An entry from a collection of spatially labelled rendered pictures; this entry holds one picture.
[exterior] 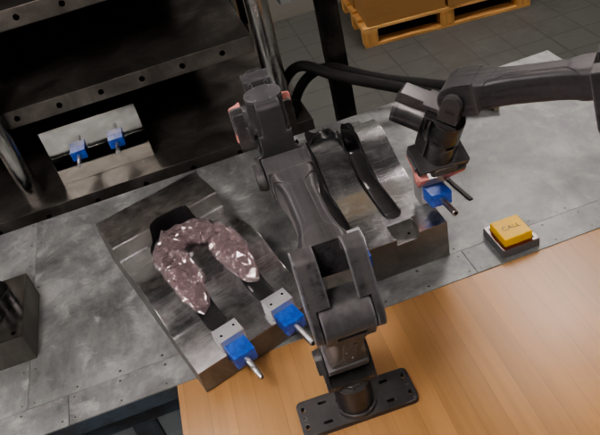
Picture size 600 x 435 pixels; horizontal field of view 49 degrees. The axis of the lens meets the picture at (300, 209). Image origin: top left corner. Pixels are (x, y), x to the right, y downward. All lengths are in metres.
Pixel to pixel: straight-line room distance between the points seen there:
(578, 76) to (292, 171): 0.44
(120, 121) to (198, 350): 0.86
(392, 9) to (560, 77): 3.02
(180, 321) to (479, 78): 0.70
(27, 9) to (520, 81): 1.21
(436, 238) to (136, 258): 0.64
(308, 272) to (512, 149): 0.97
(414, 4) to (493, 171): 2.58
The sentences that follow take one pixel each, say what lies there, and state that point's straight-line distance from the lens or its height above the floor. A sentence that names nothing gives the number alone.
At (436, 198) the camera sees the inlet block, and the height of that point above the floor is 0.94.
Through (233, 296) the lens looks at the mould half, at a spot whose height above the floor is 0.86.
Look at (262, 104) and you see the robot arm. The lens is 0.96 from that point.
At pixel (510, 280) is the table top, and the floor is 0.80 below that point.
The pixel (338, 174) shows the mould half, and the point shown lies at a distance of 1.46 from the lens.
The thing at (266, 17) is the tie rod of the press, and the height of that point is 1.10.
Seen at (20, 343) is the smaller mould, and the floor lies 0.85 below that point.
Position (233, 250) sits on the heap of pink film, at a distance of 1.33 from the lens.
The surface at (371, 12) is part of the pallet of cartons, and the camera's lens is 4.02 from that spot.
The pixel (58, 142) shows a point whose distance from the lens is 1.94.
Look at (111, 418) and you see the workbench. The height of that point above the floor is 0.78.
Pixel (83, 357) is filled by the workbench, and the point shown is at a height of 0.80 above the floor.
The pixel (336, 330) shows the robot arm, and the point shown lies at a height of 1.15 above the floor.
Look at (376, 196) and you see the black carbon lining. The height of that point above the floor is 0.88.
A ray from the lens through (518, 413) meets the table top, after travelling 1.14.
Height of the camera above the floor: 1.75
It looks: 38 degrees down
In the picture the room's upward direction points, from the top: 15 degrees counter-clockwise
